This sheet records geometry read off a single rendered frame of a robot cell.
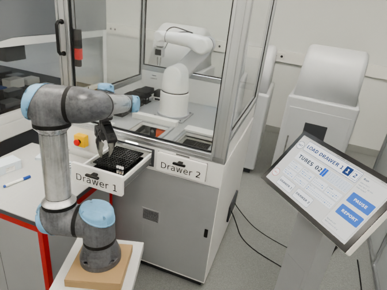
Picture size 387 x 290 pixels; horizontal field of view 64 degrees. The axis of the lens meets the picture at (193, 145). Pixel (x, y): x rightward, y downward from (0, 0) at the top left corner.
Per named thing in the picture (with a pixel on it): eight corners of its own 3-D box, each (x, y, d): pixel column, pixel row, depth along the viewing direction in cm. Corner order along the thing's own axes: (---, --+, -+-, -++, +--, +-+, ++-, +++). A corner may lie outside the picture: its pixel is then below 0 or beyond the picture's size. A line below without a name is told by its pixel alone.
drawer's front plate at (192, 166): (204, 182, 169) (206, 165, 164) (156, 169, 176) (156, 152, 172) (205, 181, 170) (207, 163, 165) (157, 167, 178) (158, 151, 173)
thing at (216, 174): (220, 188, 168) (224, 165, 162) (65, 144, 195) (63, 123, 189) (251, 130, 251) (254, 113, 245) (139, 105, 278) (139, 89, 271)
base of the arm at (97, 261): (120, 271, 112) (119, 250, 108) (76, 274, 109) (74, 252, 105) (122, 242, 126) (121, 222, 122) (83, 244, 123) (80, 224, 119)
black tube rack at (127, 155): (122, 180, 158) (122, 170, 156) (93, 172, 163) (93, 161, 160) (143, 163, 178) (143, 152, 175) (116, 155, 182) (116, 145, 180)
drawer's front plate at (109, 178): (121, 197, 149) (122, 177, 145) (71, 180, 157) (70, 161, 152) (124, 195, 151) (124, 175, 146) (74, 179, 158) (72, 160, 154)
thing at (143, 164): (121, 191, 151) (121, 180, 148) (76, 178, 157) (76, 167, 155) (156, 157, 185) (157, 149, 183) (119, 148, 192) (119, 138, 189)
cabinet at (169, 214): (204, 292, 202) (222, 189, 168) (72, 241, 229) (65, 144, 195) (236, 210, 284) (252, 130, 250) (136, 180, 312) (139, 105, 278)
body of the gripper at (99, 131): (108, 134, 159) (109, 112, 155) (114, 141, 153) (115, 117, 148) (93, 136, 155) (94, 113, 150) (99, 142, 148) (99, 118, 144)
